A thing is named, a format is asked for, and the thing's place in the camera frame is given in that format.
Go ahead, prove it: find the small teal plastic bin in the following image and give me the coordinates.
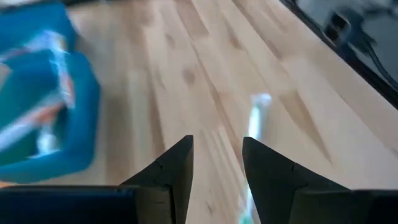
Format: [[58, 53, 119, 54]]
[[0, 49, 102, 184]]

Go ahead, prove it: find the large teal-blue plastic bin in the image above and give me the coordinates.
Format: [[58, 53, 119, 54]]
[[0, 2, 78, 60]]

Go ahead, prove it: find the clear-wrapped toothbrush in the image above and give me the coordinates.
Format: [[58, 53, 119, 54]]
[[24, 29, 76, 109], [239, 92, 273, 224]]

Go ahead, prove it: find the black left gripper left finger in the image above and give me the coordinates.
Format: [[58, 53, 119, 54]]
[[0, 134, 194, 224]]

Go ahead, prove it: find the black aluminium rig frame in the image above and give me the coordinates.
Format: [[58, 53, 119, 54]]
[[279, 0, 398, 110]]

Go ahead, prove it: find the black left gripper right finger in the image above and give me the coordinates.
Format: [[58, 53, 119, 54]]
[[242, 136, 398, 224]]

